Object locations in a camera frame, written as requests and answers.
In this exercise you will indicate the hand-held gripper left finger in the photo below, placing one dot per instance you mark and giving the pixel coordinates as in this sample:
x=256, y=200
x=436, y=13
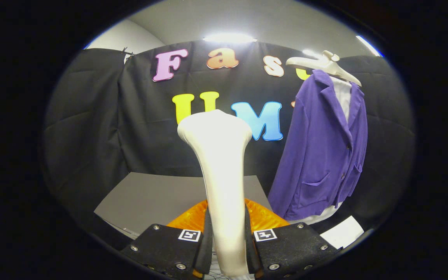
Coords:
x=206, y=252

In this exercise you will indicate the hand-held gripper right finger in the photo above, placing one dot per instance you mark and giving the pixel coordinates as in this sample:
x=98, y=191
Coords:
x=250, y=252

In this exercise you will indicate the white shirt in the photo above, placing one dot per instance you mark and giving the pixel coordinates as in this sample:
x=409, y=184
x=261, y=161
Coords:
x=342, y=95

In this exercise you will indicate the white plastic clothes hanger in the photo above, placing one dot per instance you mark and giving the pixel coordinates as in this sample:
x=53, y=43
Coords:
x=313, y=62

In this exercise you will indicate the grey cabinet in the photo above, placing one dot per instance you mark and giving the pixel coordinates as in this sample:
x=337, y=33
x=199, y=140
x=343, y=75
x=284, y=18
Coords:
x=150, y=198

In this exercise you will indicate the white flat sheet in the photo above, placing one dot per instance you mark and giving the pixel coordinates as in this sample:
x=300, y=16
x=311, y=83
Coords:
x=342, y=232

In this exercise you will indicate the black backdrop cloth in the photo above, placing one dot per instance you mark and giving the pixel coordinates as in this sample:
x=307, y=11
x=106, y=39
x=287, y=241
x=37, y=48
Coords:
x=138, y=128

